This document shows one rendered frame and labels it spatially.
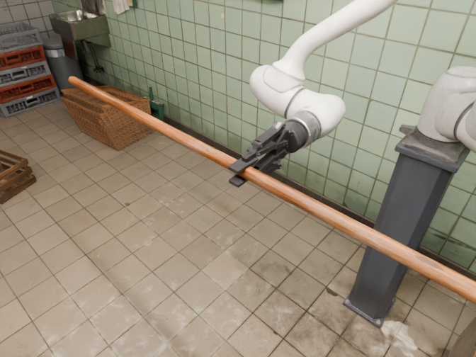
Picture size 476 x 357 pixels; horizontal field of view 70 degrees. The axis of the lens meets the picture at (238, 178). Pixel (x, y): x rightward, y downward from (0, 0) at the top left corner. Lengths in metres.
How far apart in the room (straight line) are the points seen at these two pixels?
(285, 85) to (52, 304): 1.70
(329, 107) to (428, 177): 0.54
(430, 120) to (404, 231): 0.47
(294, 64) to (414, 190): 0.68
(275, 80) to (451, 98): 0.55
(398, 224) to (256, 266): 0.90
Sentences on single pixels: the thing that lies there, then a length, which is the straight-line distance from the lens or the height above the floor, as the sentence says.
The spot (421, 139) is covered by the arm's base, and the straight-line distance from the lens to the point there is 1.33.
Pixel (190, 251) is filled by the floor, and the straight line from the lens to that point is 2.18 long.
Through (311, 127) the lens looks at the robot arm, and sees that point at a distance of 0.89.
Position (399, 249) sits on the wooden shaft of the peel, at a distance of 0.64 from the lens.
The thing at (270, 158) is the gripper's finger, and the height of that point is 1.18.
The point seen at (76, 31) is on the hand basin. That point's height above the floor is 0.80.
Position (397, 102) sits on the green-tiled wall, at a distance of 1.94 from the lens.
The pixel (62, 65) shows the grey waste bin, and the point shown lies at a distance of 4.35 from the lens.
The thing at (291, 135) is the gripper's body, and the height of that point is 1.22.
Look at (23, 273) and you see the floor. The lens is 2.40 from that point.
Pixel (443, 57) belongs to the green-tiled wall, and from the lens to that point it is 1.82.
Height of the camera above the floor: 1.65
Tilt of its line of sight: 38 degrees down
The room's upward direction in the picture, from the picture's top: straight up
